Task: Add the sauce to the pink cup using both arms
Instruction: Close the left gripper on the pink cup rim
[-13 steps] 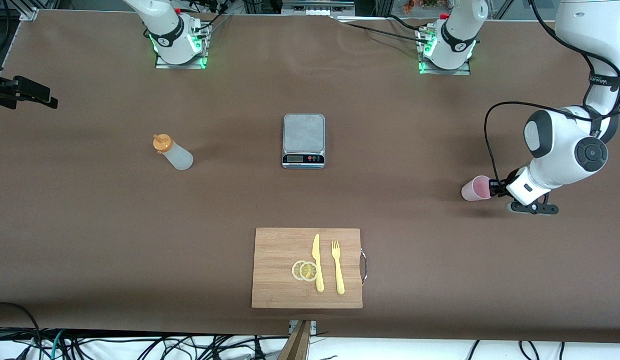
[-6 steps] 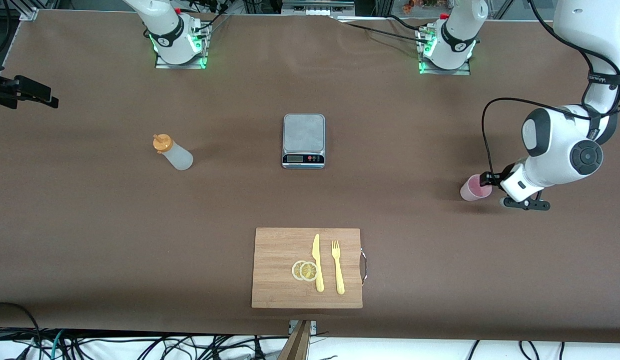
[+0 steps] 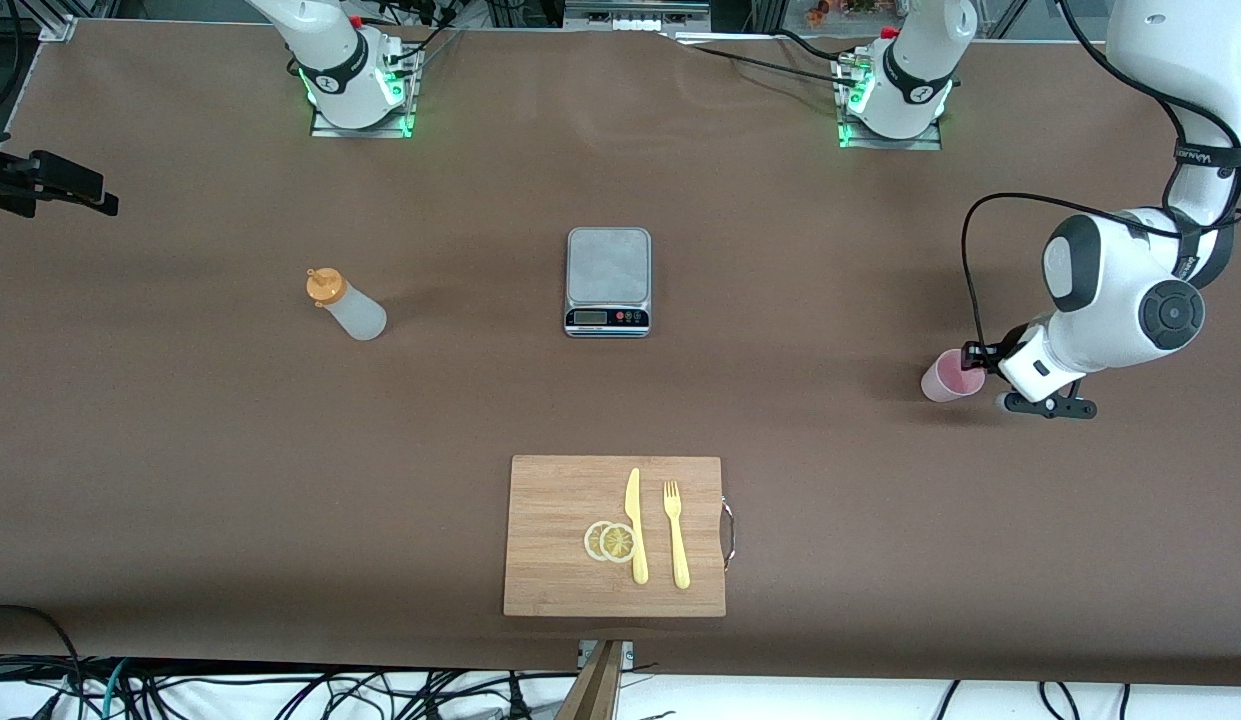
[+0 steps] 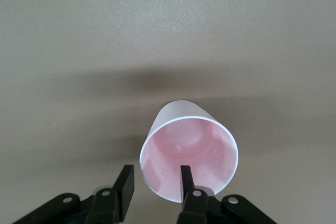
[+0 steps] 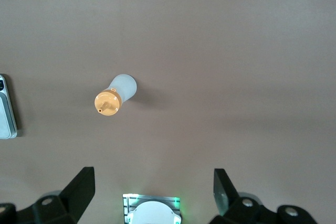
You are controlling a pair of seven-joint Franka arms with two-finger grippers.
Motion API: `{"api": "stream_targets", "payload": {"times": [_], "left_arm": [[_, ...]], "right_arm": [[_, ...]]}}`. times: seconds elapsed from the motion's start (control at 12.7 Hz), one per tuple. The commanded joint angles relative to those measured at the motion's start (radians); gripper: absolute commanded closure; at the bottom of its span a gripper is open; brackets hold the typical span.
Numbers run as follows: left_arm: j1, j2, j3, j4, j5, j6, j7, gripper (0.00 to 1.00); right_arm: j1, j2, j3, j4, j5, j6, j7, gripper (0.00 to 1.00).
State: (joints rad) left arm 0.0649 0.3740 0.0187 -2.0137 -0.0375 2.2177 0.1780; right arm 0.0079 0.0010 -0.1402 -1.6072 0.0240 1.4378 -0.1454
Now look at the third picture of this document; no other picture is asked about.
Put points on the metal table edge bracket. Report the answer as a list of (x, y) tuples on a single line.
[(628, 655)]

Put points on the aluminium frame corner bracket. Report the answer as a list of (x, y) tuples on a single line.
[(58, 28)]

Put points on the wooden cutting board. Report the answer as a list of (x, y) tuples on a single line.
[(550, 580)]

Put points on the brown table cover sheet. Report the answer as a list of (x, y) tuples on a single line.
[(180, 450)]

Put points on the translucent sauce bottle orange cap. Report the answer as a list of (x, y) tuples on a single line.
[(360, 318)]

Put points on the pink plastic cup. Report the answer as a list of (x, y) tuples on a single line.
[(945, 380)]

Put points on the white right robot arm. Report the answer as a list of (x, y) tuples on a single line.
[(340, 70)]

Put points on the wooden post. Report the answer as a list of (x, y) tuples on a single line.
[(595, 690)]

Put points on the white power strip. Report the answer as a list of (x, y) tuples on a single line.
[(630, 22)]

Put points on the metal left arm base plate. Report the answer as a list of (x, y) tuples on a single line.
[(930, 143)]

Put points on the silver digital kitchen scale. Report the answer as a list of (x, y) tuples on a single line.
[(608, 265)]

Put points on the yellow plastic knife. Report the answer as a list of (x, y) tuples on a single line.
[(640, 560)]

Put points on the yellow plastic fork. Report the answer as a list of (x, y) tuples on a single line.
[(680, 560)]

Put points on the lemon slice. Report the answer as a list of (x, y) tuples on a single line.
[(591, 541), (617, 543)]

